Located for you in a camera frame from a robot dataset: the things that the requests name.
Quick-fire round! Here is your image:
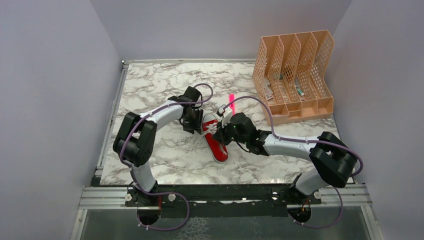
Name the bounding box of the white shoelace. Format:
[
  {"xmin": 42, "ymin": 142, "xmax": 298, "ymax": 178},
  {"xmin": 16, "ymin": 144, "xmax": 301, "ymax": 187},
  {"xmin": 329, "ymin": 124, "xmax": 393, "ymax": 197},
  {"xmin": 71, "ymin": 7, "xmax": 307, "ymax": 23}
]
[{"xmin": 190, "ymin": 119, "xmax": 221, "ymax": 151}]

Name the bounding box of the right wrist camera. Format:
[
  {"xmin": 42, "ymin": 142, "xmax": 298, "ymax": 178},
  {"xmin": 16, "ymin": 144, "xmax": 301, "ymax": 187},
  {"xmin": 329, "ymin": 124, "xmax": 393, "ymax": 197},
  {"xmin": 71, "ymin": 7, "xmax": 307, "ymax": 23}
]
[{"xmin": 216, "ymin": 104, "xmax": 234, "ymax": 128}]

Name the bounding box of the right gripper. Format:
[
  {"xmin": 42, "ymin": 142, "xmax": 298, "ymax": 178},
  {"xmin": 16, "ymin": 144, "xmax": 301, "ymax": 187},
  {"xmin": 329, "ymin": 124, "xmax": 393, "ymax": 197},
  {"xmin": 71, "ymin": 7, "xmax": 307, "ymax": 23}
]
[{"xmin": 212, "ymin": 117, "xmax": 248, "ymax": 147}]

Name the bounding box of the purple cable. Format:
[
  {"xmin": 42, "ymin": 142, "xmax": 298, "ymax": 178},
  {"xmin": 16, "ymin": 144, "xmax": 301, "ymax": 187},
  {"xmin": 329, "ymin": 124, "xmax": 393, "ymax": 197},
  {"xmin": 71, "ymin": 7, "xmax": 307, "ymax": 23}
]
[
  {"xmin": 221, "ymin": 96, "xmax": 364, "ymax": 230},
  {"xmin": 119, "ymin": 83, "xmax": 215, "ymax": 232}
]

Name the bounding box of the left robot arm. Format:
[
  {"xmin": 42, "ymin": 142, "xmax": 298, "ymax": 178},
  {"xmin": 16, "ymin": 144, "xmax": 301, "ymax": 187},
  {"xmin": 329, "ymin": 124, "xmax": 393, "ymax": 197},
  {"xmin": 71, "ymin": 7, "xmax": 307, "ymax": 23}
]
[{"xmin": 112, "ymin": 86, "xmax": 210, "ymax": 206}]

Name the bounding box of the peach plastic file organizer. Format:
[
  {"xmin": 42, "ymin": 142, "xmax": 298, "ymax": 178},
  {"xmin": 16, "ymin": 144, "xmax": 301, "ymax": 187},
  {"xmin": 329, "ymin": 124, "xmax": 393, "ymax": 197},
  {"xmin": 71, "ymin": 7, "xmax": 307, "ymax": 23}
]
[{"xmin": 252, "ymin": 30, "xmax": 335, "ymax": 125}]

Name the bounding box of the pink highlighter marker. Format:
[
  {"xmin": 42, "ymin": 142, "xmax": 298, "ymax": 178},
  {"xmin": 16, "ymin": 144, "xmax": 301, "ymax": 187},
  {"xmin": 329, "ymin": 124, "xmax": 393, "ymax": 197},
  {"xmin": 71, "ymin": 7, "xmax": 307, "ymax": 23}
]
[{"xmin": 228, "ymin": 93, "xmax": 235, "ymax": 115}]

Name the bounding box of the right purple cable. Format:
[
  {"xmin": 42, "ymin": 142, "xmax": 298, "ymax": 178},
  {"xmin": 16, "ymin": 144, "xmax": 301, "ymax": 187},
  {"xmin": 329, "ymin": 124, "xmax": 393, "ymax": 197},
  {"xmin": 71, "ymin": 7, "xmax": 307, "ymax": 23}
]
[{"xmin": 221, "ymin": 96, "xmax": 364, "ymax": 230}]

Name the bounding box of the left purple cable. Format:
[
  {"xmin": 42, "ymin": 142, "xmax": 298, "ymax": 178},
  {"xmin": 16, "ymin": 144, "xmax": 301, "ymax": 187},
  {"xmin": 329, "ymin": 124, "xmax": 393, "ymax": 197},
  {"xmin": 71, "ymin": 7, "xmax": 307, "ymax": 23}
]
[{"xmin": 119, "ymin": 83, "xmax": 215, "ymax": 232}]

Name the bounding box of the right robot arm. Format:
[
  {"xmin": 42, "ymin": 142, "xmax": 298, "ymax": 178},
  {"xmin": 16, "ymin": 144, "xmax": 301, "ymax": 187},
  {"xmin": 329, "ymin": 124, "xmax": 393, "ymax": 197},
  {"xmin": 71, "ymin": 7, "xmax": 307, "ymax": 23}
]
[{"xmin": 208, "ymin": 113, "xmax": 357, "ymax": 204}]

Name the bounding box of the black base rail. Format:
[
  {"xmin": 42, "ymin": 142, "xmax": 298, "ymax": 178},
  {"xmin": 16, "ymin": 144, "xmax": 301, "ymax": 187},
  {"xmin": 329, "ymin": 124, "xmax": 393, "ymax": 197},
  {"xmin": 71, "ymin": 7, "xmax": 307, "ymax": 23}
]
[{"xmin": 124, "ymin": 183, "xmax": 321, "ymax": 219}]

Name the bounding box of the red canvas sneaker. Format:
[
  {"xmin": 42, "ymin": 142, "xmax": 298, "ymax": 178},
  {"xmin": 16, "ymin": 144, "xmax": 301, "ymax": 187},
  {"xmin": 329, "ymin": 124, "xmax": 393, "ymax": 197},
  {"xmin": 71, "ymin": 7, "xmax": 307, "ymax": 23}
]
[{"xmin": 201, "ymin": 113, "xmax": 228, "ymax": 163}]

